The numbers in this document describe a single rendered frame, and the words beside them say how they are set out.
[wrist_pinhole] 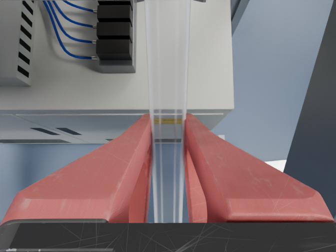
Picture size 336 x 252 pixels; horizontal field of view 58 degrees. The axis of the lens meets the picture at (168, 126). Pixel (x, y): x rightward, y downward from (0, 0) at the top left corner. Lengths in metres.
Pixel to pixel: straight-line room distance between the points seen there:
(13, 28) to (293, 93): 0.95
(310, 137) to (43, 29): 0.44
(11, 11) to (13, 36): 0.04
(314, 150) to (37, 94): 0.41
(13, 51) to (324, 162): 0.42
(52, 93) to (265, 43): 0.89
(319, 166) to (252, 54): 1.03
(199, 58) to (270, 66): 0.73
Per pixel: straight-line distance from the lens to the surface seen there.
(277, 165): 1.13
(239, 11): 0.61
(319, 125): 0.18
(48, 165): 1.15
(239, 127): 1.11
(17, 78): 0.48
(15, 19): 0.51
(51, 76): 0.51
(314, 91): 0.19
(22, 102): 0.51
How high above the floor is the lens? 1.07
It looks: 82 degrees down
